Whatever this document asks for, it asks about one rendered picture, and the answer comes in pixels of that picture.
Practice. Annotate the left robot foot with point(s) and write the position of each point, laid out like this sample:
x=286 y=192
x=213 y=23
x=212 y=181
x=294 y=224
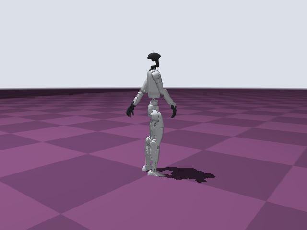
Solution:
x=145 y=168

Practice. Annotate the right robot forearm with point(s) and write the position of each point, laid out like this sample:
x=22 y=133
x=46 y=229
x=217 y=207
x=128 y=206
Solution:
x=168 y=98

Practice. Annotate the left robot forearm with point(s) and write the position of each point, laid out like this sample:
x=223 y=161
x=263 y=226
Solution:
x=138 y=97

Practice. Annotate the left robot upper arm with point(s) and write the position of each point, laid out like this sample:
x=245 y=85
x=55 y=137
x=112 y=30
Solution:
x=144 y=87

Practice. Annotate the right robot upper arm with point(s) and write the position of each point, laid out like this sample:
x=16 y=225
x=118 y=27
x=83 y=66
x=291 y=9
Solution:
x=157 y=78

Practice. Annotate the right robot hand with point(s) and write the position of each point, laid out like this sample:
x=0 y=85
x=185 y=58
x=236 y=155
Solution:
x=174 y=111

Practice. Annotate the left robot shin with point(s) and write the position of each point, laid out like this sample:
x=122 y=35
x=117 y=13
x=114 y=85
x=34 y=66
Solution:
x=147 y=154

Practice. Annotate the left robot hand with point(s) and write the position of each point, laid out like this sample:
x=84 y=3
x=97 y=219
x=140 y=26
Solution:
x=130 y=110

